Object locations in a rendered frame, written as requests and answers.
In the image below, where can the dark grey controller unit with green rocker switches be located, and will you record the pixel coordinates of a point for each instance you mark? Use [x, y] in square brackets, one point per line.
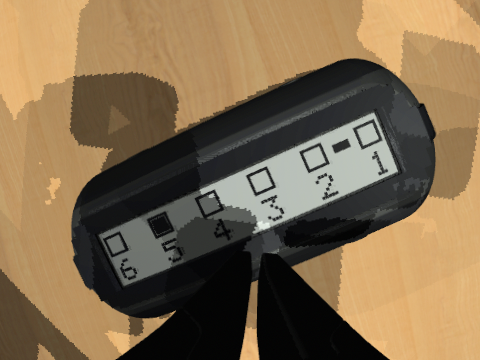
[317, 163]

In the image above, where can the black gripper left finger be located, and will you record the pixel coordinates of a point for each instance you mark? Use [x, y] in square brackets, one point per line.
[211, 323]

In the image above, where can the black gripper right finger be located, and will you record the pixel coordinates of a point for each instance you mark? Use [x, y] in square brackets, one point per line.
[294, 323]

